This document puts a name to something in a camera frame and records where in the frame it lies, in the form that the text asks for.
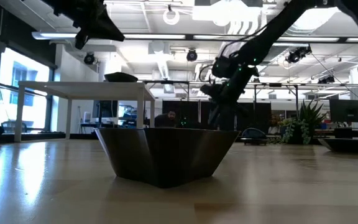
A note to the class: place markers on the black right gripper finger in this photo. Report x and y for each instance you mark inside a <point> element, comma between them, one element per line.
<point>214,119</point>
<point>228,118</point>

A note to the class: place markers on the dark office chair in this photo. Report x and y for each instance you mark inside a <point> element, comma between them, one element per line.
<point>253,133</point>
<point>11,127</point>

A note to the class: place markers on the white perforated metal shelf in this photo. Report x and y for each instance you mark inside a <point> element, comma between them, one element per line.
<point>89,90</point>

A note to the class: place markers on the green artificial potted plant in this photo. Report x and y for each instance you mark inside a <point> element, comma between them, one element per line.
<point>303,124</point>

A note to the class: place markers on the black aluminium frame rail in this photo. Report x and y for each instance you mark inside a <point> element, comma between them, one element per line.
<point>42,136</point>

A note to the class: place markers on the black metal rack frame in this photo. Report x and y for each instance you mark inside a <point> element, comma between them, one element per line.
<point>166,82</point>

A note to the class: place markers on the small square black plate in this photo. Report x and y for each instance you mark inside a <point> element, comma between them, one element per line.
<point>253,142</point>

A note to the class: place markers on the large glass window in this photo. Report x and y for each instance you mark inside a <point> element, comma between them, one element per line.
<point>26,81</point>

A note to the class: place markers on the black cup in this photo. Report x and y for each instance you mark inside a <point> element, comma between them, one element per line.
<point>121,77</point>

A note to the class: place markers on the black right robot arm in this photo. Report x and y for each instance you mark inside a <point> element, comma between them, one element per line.
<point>269,37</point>

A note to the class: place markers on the black computer monitor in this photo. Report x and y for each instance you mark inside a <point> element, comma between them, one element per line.
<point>106,109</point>
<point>348,110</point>

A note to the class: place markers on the black ceiling spotlight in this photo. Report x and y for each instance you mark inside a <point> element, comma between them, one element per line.
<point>89,58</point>
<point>192,55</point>
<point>326,80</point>
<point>297,54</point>

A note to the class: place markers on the large wavy square black plate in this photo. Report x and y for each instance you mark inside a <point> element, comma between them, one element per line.
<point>166,155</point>

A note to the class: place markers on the person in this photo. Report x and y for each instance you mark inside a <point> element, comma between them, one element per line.
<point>166,119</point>

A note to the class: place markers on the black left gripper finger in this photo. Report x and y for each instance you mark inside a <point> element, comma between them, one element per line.
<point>112,20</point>
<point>104,28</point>

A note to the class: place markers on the black partition panels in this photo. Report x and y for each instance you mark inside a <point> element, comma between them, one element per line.
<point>188,109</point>

